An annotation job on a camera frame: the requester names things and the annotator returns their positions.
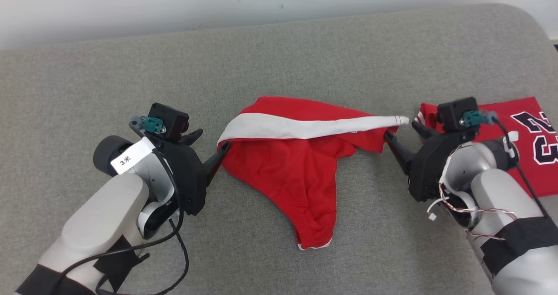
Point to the grey fabric sofa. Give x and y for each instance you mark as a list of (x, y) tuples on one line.
[(279, 59)]

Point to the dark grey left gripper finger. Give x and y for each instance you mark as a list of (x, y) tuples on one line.
[(192, 137), (214, 164)]

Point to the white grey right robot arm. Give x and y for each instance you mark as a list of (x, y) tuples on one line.
[(501, 190)]

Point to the white paper tag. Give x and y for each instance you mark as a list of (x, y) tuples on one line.
[(130, 157)]

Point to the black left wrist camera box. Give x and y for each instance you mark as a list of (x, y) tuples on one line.
[(172, 118)]

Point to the teal left camera connector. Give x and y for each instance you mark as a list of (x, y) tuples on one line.
[(152, 124)]

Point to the red shorts with white trim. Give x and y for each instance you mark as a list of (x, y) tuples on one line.
[(283, 168)]

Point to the teal right camera connector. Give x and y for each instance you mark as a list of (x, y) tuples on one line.
[(473, 118)]

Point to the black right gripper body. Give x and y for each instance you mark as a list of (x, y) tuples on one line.
[(429, 168)]

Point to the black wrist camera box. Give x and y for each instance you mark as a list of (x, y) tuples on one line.
[(451, 112), (172, 118)]

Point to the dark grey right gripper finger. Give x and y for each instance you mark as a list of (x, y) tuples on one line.
[(426, 132), (401, 155)]

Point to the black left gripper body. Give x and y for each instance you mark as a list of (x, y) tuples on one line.
[(189, 177)]

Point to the teal camera connector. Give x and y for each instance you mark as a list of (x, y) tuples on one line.
[(152, 124), (473, 118)]

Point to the red jersey with number print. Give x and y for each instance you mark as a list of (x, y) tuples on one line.
[(538, 177)]

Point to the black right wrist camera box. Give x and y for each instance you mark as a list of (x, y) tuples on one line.
[(451, 112)]

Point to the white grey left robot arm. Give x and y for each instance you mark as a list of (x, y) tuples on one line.
[(100, 216)]

